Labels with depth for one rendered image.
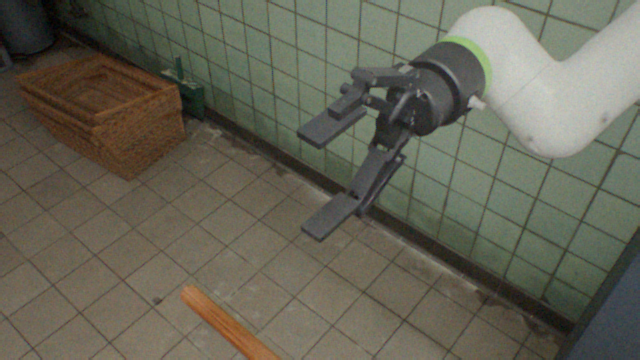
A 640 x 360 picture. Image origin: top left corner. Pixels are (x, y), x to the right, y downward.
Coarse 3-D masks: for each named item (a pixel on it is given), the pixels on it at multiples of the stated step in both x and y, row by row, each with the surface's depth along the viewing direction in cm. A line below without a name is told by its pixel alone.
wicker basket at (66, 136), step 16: (32, 112) 263; (48, 128) 274; (64, 128) 251; (64, 144) 283; (80, 144) 260; (176, 144) 282; (96, 160) 269; (112, 160) 249; (144, 160) 267; (128, 176) 262
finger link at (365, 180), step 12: (408, 132) 62; (372, 144) 63; (396, 144) 62; (372, 156) 63; (384, 156) 62; (396, 156) 63; (360, 168) 63; (372, 168) 63; (384, 168) 63; (360, 180) 63; (372, 180) 62; (348, 192) 63; (360, 192) 63; (360, 204) 63
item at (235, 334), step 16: (192, 288) 83; (192, 304) 81; (208, 304) 81; (208, 320) 80; (224, 320) 79; (224, 336) 78; (240, 336) 77; (240, 352) 77; (256, 352) 75; (272, 352) 75
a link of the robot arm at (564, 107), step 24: (624, 24) 63; (600, 48) 64; (624, 48) 62; (552, 72) 68; (576, 72) 66; (600, 72) 64; (624, 72) 63; (528, 96) 68; (552, 96) 67; (576, 96) 65; (600, 96) 64; (624, 96) 64; (504, 120) 72; (528, 120) 69; (552, 120) 67; (576, 120) 66; (600, 120) 66; (528, 144) 71; (552, 144) 68; (576, 144) 68
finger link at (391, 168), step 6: (402, 156) 66; (396, 162) 65; (402, 162) 66; (390, 168) 65; (396, 168) 66; (384, 174) 65; (390, 174) 65; (378, 180) 65; (384, 180) 65; (378, 186) 65; (384, 186) 66; (372, 192) 65; (378, 192) 65; (372, 198) 64; (366, 204) 64; (366, 210) 65; (360, 216) 64
